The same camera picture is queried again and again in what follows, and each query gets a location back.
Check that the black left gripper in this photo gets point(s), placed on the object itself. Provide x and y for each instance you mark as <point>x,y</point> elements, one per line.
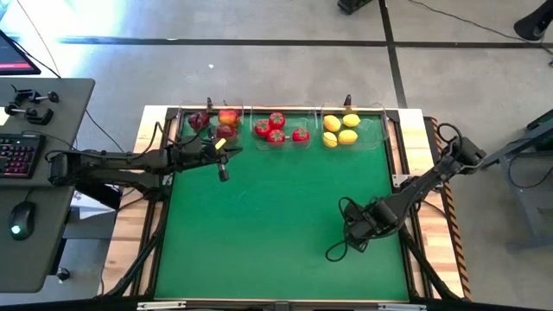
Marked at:
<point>194,153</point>

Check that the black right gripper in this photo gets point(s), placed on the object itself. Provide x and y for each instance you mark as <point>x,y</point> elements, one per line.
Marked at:
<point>358,224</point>

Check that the dented dark red apple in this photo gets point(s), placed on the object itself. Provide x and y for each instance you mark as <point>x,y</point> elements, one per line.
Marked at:
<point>226,131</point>

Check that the red yellow streaked apple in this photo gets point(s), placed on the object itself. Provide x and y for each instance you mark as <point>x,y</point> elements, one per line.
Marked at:
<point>228,117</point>

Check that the yellow lemon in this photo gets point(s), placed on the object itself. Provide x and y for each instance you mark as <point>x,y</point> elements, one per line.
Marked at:
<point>332,123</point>
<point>330,139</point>
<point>347,136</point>
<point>351,120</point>

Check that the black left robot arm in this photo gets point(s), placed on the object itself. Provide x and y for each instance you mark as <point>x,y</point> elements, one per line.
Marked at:
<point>108,166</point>

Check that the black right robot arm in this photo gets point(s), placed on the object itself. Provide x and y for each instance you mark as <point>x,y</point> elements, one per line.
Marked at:
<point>423,185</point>

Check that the black table clamp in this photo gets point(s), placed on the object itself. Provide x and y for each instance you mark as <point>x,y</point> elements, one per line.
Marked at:
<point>208,105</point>
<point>347,101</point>

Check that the clear plastic basket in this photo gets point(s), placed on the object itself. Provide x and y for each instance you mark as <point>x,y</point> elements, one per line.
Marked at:
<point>300,116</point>
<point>186,108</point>
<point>371,129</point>

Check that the green table mat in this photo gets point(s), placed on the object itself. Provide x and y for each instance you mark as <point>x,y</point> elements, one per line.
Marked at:
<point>281,259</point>

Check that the white metal plate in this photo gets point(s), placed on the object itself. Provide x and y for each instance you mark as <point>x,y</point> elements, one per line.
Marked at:
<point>162,305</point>
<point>402,307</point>

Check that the black yellow hazard strip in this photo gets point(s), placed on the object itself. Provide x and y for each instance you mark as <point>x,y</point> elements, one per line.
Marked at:
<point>455,242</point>

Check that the white paper sheet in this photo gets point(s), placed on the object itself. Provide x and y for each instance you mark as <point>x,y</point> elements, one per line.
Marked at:
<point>93,209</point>

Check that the grey metal stand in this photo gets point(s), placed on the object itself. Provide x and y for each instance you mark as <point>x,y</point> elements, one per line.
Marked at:
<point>525,203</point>

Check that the grey desk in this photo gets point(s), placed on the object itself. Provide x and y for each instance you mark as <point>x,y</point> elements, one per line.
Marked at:
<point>65,129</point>
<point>39,259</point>

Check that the black floor box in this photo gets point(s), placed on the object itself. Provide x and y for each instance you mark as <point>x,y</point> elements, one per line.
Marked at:
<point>352,5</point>

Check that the black c-clamp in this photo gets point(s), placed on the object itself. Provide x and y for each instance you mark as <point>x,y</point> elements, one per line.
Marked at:
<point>26,95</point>
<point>32,116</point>

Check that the black round caster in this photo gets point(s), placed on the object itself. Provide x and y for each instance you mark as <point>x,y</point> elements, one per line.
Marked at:
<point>63,274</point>

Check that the backlit keyboard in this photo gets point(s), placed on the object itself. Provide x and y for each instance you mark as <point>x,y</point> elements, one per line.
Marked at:
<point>17,155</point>

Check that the black computer mouse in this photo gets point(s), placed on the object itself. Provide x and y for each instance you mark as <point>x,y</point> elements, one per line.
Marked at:
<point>21,216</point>

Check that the dark desk monitor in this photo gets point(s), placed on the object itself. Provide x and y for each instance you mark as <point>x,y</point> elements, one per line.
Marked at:
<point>13,56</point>

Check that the black round stand base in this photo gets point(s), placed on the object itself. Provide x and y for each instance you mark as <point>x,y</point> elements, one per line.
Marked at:
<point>533,23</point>

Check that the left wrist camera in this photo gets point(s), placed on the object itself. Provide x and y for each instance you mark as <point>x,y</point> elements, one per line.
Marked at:
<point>223,173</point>

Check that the white metal bracket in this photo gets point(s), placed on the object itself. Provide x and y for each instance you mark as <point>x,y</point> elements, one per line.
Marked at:
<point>401,180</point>

